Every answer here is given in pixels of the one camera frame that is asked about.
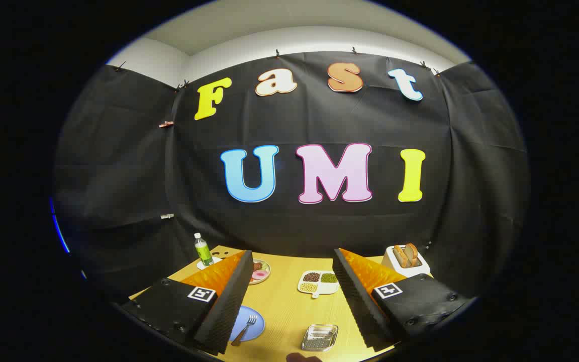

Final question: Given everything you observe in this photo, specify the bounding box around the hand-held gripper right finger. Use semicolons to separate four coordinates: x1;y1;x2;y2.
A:
333;247;476;352

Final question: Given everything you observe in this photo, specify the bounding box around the white divided dish of beans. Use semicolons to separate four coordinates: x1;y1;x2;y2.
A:
298;270;339;299

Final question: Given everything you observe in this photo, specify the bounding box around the plate of meat and vegetables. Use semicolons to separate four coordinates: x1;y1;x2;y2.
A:
249;259;271;285

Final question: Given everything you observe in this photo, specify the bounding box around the white toaster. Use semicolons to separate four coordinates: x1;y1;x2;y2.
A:
381;245;431;278

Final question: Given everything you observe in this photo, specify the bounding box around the metal wire basket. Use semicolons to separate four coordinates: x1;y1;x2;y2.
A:
301;324;339;352

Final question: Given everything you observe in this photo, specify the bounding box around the green plastic bottle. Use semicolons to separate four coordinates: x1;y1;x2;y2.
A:
194;232;214;266

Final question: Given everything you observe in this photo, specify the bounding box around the blue plate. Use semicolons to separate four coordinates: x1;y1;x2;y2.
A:
229;305;265;342

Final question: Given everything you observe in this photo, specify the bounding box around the metal fork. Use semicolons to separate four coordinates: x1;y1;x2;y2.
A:
231;314;258;346

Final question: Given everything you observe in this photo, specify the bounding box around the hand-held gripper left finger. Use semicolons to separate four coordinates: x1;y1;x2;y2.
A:
121;250;255;355

